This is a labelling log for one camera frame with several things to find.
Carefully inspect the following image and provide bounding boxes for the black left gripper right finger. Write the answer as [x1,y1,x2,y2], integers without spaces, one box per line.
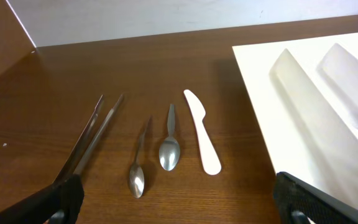
[273,172,358,224]

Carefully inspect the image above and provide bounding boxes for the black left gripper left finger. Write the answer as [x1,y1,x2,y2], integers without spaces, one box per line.
[0,174,85,223]

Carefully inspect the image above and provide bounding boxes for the steel kitchen tongs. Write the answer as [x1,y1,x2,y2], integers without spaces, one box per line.
[53,94,124,184]

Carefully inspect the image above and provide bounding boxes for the small steel teaspoon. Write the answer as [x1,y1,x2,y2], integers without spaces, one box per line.
[128,117,151,198]

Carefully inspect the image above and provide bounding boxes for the white plastic knife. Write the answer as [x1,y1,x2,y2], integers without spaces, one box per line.
[183,90,222,175]

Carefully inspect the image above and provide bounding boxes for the white plastic cutlery tray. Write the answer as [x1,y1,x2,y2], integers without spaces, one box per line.
[233,33,358,209]

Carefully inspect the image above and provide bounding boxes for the steel teaspoon wide handle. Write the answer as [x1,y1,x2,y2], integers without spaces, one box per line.
[159,104,180,171]

